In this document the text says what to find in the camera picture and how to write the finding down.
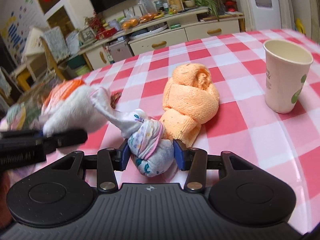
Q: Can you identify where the white floral knotted cloth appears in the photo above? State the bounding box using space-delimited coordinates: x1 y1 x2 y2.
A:
91 88 174 177

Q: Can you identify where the orange white tissue pack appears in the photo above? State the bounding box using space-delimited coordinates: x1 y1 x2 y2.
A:
1 79 111 135

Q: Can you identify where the orange twisted towel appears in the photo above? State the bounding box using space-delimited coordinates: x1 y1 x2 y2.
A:
160 63 220 147

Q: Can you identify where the pink checkered tablecloth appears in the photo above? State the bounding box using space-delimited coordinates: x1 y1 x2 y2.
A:
0 28 320 234

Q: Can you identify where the wooden dining chair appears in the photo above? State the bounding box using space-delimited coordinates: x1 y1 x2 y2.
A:
40 26 70 80

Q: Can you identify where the cream TV cabinet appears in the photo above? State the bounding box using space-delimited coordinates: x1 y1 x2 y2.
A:
78 7 245 70

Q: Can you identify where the white paper cup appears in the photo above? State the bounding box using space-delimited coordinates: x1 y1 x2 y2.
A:
263 40 313 114

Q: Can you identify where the bag of oranges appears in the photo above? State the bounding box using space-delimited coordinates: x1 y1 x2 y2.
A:
137 0 158 24

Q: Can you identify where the framed picture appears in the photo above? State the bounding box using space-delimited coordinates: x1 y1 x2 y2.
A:
167 0 184 14

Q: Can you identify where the white standing air conditioner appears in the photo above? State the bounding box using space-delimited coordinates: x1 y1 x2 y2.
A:
237 0 294 31

